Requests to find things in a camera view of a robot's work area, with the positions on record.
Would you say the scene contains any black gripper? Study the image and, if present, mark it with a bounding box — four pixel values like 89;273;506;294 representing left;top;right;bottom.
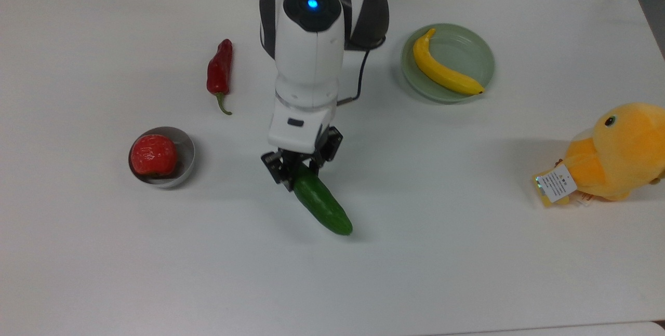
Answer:
261;127;344;192

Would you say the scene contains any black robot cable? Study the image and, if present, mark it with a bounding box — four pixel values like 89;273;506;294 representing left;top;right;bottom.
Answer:
337;47;372;106

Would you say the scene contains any green cucumber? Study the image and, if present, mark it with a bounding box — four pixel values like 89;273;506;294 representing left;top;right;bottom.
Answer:
292;164;354;236

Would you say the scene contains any red chili pepper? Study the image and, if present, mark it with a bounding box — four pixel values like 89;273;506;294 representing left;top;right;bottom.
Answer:
206;39;234;116

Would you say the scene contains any yellow banana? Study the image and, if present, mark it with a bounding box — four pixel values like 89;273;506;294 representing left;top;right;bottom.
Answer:
413;28;486;96

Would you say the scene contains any white paper toy tag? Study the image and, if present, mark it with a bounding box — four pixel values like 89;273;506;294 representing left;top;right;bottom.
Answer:
533;164;580;207

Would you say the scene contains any orange plush toy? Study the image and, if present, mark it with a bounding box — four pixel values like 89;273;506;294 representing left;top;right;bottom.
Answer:
555;102;665;204

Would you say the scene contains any grey metal bowl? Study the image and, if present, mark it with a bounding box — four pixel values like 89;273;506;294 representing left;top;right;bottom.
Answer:
128;127;196;189

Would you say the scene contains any red apple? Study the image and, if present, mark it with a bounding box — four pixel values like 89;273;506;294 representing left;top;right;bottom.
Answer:
130;135;179;178

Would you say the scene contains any pale green plate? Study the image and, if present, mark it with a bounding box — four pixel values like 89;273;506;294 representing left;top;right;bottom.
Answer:
401;23;495;103

